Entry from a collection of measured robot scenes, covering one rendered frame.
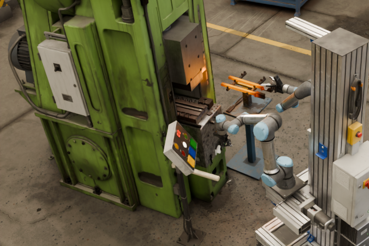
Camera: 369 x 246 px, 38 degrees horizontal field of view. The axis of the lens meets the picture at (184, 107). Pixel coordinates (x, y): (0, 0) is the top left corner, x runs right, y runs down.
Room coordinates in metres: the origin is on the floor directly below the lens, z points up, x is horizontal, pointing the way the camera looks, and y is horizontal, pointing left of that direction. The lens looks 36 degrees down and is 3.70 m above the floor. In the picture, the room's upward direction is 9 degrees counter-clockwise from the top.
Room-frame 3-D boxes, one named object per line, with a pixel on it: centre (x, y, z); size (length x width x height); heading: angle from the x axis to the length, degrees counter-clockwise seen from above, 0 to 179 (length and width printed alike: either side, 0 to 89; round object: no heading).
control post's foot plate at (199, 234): (3.17, 0.13, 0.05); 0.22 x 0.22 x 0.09; 54
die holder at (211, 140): (3.84, 0.01, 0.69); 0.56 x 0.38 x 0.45; 54
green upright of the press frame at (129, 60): (3.64, 0.33, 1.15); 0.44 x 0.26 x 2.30; 54
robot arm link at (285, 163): (2.84, -0.65, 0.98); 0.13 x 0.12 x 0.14; 126
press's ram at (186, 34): (3.82, 0.01, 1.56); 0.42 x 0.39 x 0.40; 54
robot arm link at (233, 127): (3.10, -0.33, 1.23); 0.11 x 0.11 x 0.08; 36
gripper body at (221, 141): (3.16, -0.26, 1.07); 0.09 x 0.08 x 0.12; 29
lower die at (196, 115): (3.79, 0.03, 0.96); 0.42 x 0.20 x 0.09; 54
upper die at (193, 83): (3.79, 0.03, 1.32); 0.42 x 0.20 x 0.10; 54
